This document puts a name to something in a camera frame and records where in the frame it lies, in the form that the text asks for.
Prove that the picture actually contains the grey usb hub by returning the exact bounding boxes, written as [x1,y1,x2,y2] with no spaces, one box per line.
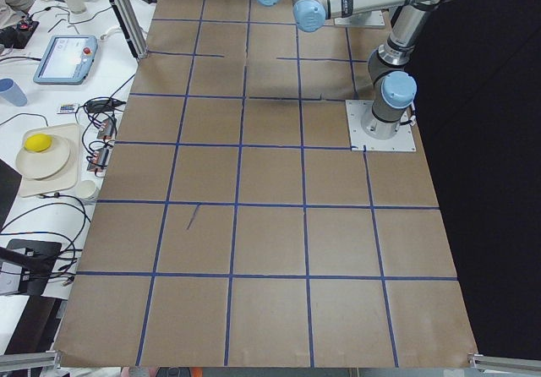
[87,147,110,173]

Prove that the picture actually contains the beige tray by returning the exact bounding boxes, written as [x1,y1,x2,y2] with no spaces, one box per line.
[15,123,80,197]

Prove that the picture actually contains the beige plate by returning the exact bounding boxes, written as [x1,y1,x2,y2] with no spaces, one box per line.
[15,134,70,179]

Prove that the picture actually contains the teach pendant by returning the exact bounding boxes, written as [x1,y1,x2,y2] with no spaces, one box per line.
[33,35,98,85]

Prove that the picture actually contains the yellow lemon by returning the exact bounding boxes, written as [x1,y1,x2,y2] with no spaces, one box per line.
[24,133,52,153]

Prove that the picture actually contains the blue cup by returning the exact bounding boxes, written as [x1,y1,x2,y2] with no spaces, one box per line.
[0,78,28,107]

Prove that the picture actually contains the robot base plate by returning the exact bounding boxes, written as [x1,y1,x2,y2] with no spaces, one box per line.
[346,100,416,152]

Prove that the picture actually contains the aluminium frame post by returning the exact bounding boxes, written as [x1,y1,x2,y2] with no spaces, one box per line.
[108,0,148,60]

